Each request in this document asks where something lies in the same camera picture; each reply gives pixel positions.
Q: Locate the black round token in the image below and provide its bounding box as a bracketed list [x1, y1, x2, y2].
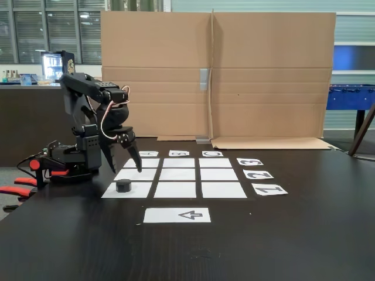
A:
[115, 179, 132, 193]

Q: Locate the white paper grid square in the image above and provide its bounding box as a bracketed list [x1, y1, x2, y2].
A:
[122, 158, 161, 169]
[162, 158, 196, 168]
[114, 169, 158, 181]
[154, 181, 197, 199]
[200, 168, 240, 181]
[199, 158, 233, 168]
[201, 181, 248, 199]
[101, 181, 153, 199]
[159, 168, 196, 181]

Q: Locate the large brown cardboard sheet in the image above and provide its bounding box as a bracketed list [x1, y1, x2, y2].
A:
[100, 11, 214, 142]
[210, 8, 337, 150]

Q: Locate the black red bar clamp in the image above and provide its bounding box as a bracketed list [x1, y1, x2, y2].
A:
[29, 155, 71, 190]

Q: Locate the lit black mini fridge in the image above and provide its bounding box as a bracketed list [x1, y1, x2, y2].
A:
[39, 50, 76, 82]

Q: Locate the white arrow paper sheet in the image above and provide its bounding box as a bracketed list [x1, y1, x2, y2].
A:
[143, 207, 212, 224]

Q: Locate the dark wooden counter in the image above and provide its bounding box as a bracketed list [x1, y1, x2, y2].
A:
[0, 83, 77, 167]

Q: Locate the blue box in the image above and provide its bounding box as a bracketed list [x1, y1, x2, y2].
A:
[19, 73, 39, 86]

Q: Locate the paper label number 3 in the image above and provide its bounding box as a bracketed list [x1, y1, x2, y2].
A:
[236, 158, 264, 166]

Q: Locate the paper label number 2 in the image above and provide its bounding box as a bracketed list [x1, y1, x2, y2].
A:
[243, 169, 275, 180]

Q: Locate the paper label number 1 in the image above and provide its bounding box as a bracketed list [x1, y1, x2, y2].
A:
[251, 184, 288, 196]

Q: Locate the blue foosball table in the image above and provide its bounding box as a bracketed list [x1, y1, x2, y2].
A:
[325, 84, 375, 142]

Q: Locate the brown wooden leg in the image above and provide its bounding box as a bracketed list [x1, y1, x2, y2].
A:
[347, 102, 375, 157]

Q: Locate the red white servo wire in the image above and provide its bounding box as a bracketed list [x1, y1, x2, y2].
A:
[100, 85, 130, 140]

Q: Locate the black power cable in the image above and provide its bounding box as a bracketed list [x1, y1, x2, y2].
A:
[16, 153, 47, 176]

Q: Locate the red handled clamp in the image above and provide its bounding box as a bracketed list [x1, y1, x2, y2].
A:
[0, 176, 39, 213]

